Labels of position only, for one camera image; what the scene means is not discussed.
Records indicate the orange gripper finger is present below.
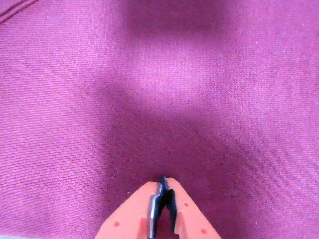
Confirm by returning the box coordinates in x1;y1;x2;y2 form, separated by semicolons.
163;177;222;239
94;176;167;239

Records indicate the maroon cloth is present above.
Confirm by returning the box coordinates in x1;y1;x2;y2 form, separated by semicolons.
0;0;319;239

